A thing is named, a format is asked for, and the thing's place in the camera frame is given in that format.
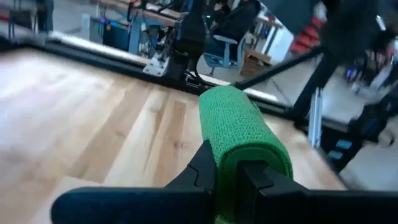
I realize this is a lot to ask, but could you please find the person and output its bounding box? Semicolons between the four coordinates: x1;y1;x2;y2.
213;0;262;43

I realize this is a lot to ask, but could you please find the brown cardboard box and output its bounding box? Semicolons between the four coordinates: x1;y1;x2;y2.
238;49;272;79

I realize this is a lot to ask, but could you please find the silver metal mounting plate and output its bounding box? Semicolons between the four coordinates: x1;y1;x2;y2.
142;52;171;78

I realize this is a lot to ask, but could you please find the wooden workbench with blue legs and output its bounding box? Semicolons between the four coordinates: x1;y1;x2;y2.
93;0;187;57

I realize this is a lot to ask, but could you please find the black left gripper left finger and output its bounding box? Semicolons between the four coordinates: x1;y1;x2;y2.
50;139;218;224

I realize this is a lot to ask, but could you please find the blue office chair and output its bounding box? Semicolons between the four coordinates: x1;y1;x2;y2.
202;33;247;77

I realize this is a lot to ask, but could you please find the dark green elastic bandage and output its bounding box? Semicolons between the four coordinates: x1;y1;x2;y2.
198;85;295;224

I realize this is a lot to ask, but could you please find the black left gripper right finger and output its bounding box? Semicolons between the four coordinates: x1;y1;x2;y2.
237;159;398;224

